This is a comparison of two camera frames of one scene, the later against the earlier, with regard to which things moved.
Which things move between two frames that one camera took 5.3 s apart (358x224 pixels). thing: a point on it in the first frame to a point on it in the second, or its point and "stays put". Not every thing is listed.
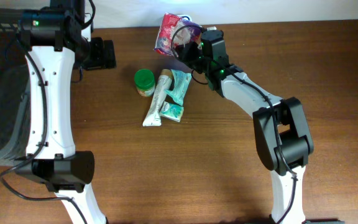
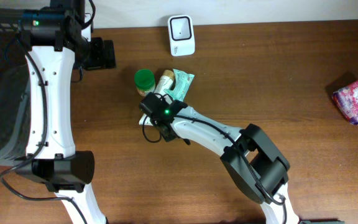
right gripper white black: [186, 58] to [169, 137]
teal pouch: [179, 85] stays put
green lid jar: [144, 80] stays put
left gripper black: [100, 59] stays put
